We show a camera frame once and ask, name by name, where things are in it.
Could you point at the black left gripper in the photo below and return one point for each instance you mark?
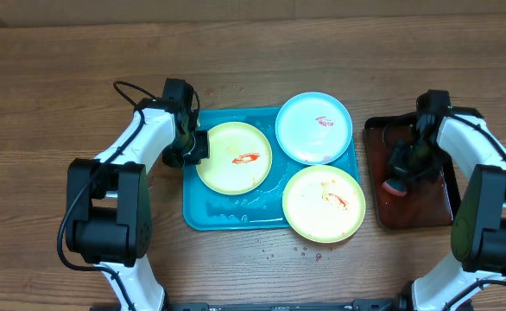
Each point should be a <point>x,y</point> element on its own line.
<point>203,151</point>

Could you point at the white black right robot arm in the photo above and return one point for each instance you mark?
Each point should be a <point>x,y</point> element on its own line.
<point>478,243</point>

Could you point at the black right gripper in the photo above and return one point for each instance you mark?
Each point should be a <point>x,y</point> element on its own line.
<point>403,162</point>

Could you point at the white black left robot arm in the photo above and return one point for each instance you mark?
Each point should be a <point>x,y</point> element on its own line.
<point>107,226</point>

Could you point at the teal plastic tray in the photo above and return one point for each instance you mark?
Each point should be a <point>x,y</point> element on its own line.
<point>260,208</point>

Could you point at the pink green round sponge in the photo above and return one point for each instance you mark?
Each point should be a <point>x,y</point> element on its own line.
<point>395,187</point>

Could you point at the yellow plate with red stain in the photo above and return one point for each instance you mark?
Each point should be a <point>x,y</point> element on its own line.
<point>240,158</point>

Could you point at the yellow plate near tray edge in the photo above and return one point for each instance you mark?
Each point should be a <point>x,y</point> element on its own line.
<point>324,204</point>

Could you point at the dark brown rectangular tray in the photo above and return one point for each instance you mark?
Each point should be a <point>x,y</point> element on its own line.
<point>426,203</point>

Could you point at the light blue plate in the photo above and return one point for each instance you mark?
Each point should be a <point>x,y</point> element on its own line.
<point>313,128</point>

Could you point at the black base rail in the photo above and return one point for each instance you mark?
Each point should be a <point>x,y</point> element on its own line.
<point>356,305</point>

